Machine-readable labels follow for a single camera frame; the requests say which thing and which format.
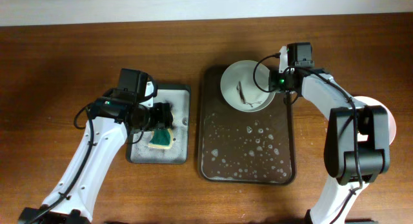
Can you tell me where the green and yellow sponge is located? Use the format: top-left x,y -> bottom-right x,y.
148,128 -> 174,149

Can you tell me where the grey-white plate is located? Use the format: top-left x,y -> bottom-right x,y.
220,60 -> 275,112

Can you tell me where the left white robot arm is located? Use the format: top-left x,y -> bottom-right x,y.
17,68 -> 173,223

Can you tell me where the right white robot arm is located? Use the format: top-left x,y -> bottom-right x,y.
268,43 -> 390,223

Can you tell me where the small black metal tray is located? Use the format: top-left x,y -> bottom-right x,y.
126,85 -> 191,164

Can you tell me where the large brown serving tray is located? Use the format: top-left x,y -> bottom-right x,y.
198,65 -> 296,185

